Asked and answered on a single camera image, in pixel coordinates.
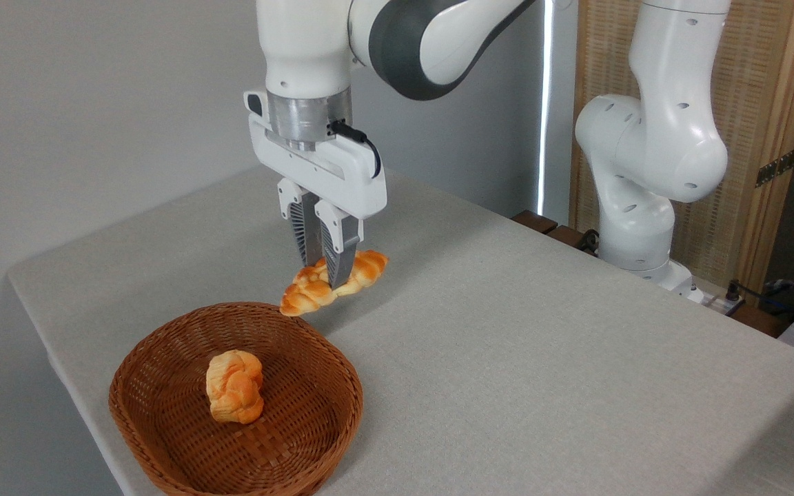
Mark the silver wrist adapter flange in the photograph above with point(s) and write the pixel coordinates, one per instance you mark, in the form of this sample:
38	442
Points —
307	117

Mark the black power plug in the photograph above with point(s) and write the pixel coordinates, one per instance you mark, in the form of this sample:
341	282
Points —
734	291

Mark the long braided bread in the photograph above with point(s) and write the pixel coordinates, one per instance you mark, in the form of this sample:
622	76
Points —
369	267

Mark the wooden woven screen panel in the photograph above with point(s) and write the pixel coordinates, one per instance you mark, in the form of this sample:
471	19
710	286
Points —
762	83

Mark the knotted bread roll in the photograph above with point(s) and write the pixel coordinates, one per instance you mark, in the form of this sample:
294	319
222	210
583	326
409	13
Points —
234	387

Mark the dark brown wooden block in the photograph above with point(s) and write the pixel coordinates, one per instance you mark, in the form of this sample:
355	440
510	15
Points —
566	236
533	221
759	320

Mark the metal screen hinge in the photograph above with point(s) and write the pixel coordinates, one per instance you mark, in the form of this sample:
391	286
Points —
776	167

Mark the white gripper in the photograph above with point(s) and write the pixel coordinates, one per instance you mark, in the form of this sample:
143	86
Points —
331	179

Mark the brown wicker basket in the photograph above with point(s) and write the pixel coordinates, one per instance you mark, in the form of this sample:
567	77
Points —
287	441

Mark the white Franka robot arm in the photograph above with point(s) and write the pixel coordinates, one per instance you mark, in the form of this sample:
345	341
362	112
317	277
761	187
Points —
659	138

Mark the white power strip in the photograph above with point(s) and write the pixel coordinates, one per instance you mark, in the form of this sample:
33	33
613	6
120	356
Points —
713	300

